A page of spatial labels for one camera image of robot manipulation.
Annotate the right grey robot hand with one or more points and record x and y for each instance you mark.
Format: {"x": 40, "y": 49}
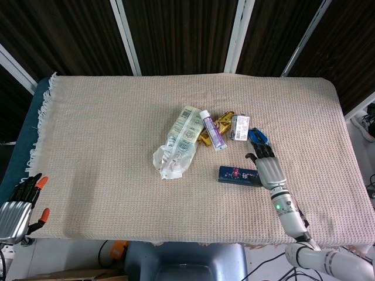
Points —
{"x": 271, "y": 172}

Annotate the clear plastic food bag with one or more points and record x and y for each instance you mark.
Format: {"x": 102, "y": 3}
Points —
{"x": 181, "y": 137}

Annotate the small white printed carton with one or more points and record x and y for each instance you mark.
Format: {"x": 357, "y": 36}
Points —
{"x": 240, "y": 127}

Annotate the dark blue glasses case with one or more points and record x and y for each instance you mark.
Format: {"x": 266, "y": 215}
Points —
{"x": 234, "y": 175}

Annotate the gold foil snack wrapper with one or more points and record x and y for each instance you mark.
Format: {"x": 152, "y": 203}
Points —
{"x": 224, "y": 123}

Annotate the orange plastic object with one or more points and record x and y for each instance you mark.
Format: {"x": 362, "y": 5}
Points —
{"x": 118, "y": 250}

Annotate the black white sneaker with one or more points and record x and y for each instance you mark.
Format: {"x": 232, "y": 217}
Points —
{"x": 364, "y": 123}

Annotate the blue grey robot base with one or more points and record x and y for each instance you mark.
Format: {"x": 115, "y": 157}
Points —
{"x": 187, "y": 260}

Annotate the beige waffle weave blanket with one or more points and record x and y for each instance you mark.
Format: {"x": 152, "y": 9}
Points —
{"x": 117, "y": 161}

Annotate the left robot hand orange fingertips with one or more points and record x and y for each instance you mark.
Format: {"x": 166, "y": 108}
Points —
{"x": 14, "y": 216}

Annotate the blue snack packet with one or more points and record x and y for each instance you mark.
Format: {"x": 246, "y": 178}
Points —
{"x": 255, "y": 136}

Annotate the white purple toothpaste tube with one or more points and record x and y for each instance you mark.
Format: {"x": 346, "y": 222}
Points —
{"x": 212, "y": 131}

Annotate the white partition frame post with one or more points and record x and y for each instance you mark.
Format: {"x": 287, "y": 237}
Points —
{"x": 360, "y": 106}
{"x": 238, "y": 35}
{"x": 17, "y": 70}
{"x": 127, "y": 38}
{"x": 304, "y": 41}

